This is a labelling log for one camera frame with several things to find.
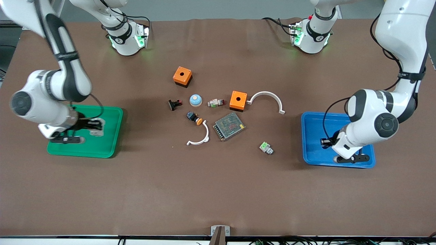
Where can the black red switch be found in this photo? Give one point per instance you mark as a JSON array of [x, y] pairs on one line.
[[174, 104]]

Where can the small white arc bracket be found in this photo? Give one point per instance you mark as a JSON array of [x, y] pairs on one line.
[[205, 134]]

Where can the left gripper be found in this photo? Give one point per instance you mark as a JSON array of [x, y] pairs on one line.
[[331, 141]]

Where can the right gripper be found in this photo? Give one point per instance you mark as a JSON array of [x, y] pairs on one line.
[[82, 124]]

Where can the large white arc bracket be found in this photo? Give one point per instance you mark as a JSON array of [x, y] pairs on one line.
[[269, 94]]

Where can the metal mesh power supply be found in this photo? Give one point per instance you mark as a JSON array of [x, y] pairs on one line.
[[229, 126]]

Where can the blue dome button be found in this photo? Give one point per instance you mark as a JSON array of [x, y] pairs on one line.
[[196, 100]]

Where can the green grey connector lower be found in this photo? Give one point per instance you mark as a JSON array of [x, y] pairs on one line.
[[266, 147]]

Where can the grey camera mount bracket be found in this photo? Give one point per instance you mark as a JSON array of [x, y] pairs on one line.
[[220, 233]]

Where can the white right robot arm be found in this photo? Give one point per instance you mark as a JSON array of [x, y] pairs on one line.
[[68, 78]]

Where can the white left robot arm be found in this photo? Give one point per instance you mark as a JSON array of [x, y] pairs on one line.
[[402, 41]]

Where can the white green red pushbutton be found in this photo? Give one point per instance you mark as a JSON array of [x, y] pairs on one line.
[[215, 102]]

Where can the brown table mat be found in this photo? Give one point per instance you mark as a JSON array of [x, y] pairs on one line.
[[218, 190]]

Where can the white red circuit breaker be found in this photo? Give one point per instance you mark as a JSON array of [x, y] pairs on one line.
[[98, 133]]

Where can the green plastic tray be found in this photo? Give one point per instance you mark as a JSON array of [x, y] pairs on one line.
[[109, 143]]

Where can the black cylindrical capacitor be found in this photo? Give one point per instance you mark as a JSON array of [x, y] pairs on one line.
[[325, 143]]

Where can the black orange-capped pushbutton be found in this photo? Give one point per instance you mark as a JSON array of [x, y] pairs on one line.
[[194, 117]]

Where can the blue plastic tray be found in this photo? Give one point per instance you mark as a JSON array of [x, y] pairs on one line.
[[313, 136]]

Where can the orange black button box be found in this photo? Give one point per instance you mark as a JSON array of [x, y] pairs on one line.
[[238, 100], [182, 75]]

